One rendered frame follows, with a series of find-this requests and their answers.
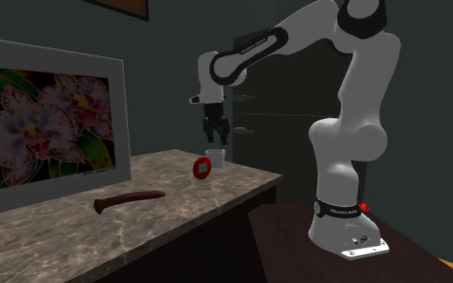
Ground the brown wall picture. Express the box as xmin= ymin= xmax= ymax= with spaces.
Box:
xmin=81 ymin=0 xmax=150 ymax=23

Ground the white cup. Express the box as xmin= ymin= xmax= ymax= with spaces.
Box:
xmin=204 ymin=149 xmax=227 ymax=169

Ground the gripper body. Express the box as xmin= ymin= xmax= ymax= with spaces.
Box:
xmin=203 ymin=103 xmax=232 ymax=136

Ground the red round disc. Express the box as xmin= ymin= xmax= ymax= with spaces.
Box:
xmin=192 ymin=157 xmax=212 ymax=181

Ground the brown curved stick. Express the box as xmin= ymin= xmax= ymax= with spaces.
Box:
xmin=93 ymin=190 xmax=167 ymax=215

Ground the dark robot stand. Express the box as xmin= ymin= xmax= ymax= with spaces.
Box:
xmin=247 ymin=202 xmax=453 ymax=283

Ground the dark refrigerator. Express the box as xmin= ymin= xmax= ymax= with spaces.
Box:
xmin=232 ymin=26 xmax=369 ymax=207

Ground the marble top counter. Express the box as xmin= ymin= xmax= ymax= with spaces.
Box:
xmin=0 ymin=149 xmax=283 ymax=283

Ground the framed orchid flower picture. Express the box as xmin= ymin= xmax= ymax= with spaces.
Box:
xmin=0 ymin=35 xmax=133 ymax=219

